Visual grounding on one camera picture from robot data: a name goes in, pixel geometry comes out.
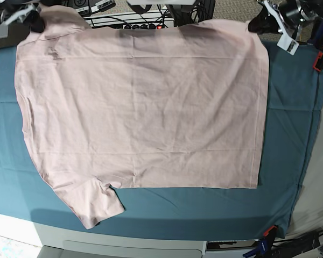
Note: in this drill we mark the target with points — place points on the teal table cloth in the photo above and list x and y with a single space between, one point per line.
295 100

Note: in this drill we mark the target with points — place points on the grey drawer cabinet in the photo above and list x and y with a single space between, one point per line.
116 246

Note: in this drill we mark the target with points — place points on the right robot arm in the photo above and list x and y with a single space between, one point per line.
24 12

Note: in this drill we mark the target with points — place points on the orange clamp top right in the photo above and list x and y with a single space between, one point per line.
318 64

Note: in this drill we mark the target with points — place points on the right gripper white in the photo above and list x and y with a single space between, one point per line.
27 14

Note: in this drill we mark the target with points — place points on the orange blue clamp bottom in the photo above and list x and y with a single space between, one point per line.
264 244

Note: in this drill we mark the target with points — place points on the pink T-shirt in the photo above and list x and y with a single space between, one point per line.
106 109

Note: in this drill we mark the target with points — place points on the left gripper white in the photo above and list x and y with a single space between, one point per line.
280 18

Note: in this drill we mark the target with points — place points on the white power strip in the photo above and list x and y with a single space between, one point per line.
121 20

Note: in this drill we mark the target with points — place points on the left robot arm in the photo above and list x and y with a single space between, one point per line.
309 11

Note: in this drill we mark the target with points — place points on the black power strip bottom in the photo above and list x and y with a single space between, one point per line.
303 244

